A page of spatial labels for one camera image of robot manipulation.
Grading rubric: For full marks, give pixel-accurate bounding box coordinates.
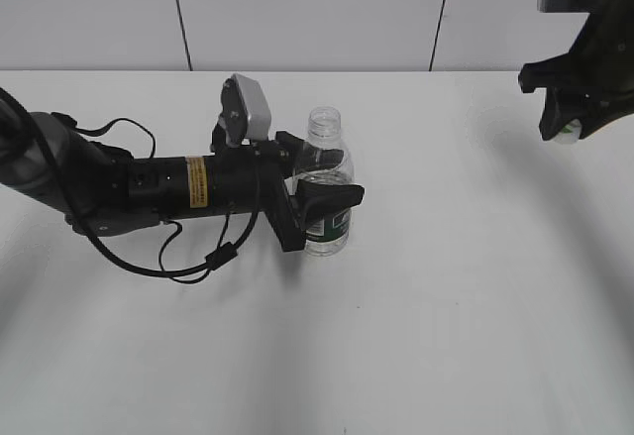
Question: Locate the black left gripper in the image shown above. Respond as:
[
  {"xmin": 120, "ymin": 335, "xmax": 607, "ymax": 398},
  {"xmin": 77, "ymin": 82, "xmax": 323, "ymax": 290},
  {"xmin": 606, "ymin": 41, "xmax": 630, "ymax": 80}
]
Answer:
[{"xmin": 207, "ymin": 130, "xmax": 365, "ymax": 252}]

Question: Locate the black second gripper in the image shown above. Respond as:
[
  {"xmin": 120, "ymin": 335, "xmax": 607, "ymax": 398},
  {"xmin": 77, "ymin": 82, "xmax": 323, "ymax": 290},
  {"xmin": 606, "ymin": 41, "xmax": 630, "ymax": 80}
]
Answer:
[{"xmin": 518, "ymin": 0, "xmax": 633, "ymax": 141}]

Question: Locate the white green bottle cap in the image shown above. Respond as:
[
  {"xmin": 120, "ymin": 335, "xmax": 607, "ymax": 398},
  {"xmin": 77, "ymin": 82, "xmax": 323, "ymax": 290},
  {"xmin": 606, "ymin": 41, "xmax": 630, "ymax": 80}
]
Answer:
[{"xmin": 553, "ymin": 120, "xmax": 582, "ymax": 145}]

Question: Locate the clear cestbon water bottle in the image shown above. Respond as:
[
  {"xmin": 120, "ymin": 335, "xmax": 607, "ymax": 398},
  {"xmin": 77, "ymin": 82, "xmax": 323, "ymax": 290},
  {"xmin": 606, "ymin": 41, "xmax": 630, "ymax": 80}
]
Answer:
[{"xmin": 292, "ymin": 106, "xmax": 354, "ymax": 257}]

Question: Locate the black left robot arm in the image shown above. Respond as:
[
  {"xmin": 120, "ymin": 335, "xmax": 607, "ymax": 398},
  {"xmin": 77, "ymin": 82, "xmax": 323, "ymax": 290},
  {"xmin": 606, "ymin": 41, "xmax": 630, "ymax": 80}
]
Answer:
[{"xmin": 1, "ymin": 0, "xmax": 633, "ymax": 252}]

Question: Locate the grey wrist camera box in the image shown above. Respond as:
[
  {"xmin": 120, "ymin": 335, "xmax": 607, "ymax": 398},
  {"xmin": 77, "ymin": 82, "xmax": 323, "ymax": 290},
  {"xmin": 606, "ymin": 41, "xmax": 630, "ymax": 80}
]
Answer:
[{"xmin": 218, "ymin": 73, "xmax": 271, "ymax": 148}]

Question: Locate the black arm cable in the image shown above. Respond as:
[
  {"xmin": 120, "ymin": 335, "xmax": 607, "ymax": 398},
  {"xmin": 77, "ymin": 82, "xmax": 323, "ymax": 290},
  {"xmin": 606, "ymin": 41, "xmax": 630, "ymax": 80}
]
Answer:
[{"xmin": 0, "ymin": 87, "xmax": 259, "ymax": 285}]

